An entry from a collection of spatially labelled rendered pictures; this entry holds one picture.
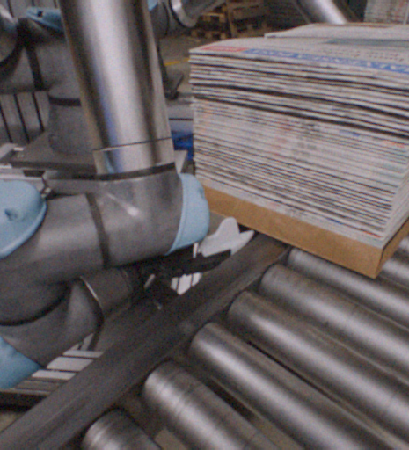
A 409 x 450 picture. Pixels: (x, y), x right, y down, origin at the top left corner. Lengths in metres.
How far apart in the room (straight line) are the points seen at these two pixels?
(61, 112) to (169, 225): 0.46
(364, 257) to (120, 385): 0.30
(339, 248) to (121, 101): 0.30
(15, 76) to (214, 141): 0.36
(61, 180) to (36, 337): 0.47
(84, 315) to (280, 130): 0.30
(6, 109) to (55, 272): 0.73
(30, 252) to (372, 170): 0.34
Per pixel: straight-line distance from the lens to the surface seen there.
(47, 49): 0.72
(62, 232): 0.33
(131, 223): 0.33
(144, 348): 0.39
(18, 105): 1.02
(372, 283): 0.49
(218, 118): 0.51
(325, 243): 0.48
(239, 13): 7.56
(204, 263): 0.49
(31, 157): 0.78
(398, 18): 1.68
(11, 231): 0.32
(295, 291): 0.46
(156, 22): 1.22
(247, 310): 0.43
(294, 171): 0.47
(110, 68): 0.34
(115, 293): 0.42
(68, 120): 0.75
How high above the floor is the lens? 1.11
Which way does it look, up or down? 35 degrees down
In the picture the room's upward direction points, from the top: straight up
